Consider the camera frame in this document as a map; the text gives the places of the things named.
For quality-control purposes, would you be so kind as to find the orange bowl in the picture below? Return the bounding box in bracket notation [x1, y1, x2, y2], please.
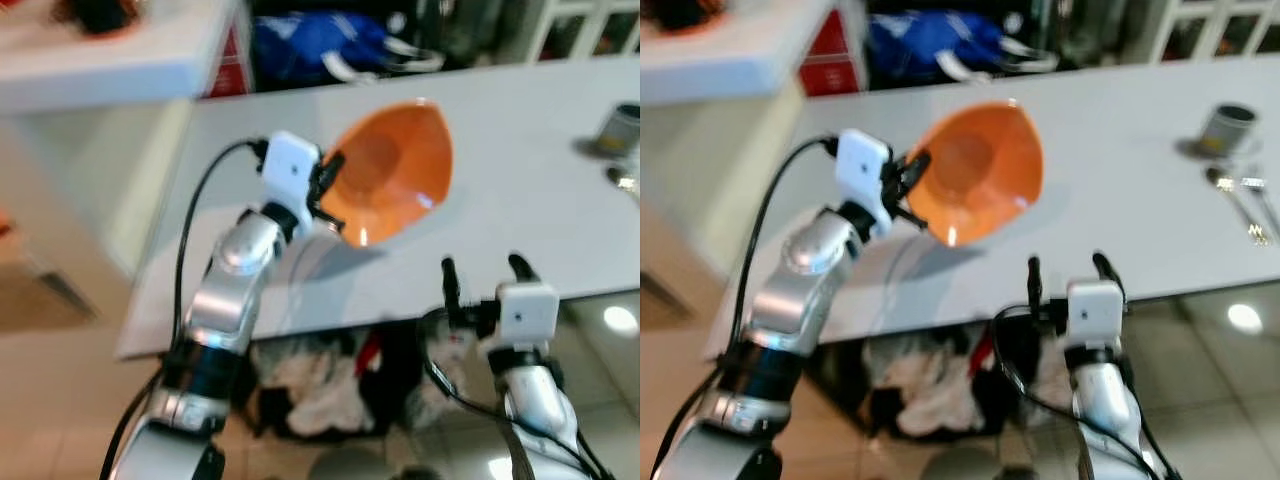
[905, 98, 1045, 249]
[318, 98, 455, 249]

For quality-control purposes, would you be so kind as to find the blue bag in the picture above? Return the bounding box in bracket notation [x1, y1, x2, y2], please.
[250, 11, 447, 87]
[865, 11, 1063, 87]

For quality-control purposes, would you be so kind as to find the red box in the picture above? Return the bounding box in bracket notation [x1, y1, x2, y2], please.
[798, 9, 867, 99]
[204, 24, 253, 99]

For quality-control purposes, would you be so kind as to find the black bag with clothes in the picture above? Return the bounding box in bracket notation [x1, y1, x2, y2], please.
[243, 322, 483, 443]
[808, 322, 1071, 443]

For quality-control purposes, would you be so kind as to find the silver fork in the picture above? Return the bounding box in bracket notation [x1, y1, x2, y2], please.
[1238, 164, 1280, 244]

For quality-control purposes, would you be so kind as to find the grey cup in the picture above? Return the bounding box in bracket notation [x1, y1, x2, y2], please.
[596, 102, 641, 161]
[1196, 102, 1259, 161]

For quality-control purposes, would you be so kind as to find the white counter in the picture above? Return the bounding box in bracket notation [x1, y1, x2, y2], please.
[0, 0, 248, 113]
[640, 0, 853, 107]

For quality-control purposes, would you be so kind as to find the white glazed cabinet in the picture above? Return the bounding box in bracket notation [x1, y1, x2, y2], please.
[1148, 0, 1280, 63]
[518, 0, 641, 63]

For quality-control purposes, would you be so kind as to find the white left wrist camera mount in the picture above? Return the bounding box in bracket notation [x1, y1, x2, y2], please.
[834, 127, 894, 238]
[261, 130, 324, 227]

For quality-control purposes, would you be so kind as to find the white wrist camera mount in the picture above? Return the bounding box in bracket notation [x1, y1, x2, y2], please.
[834, 127, 894, 238]
[1064, 279, 1127, 349]
[261, 130, 324, 227]
[494, 282, 561, 352]

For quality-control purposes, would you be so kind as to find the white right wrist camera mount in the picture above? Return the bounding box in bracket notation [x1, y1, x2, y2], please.
[494, 282, 561, 352]
[1064, 279, 1127, 349]

